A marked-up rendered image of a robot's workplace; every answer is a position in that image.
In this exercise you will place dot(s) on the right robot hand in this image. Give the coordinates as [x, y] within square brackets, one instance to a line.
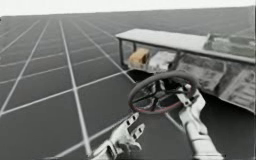
[190, 105]

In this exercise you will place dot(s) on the grey cart with brown box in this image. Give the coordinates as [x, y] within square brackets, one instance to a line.
[186, 56]

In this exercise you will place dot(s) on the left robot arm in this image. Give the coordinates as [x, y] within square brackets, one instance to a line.
[101, 153]

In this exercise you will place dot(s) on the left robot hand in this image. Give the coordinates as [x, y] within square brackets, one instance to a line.
[125, 135]

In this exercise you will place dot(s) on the dark steering wheel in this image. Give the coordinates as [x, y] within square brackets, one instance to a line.
[162, 92]

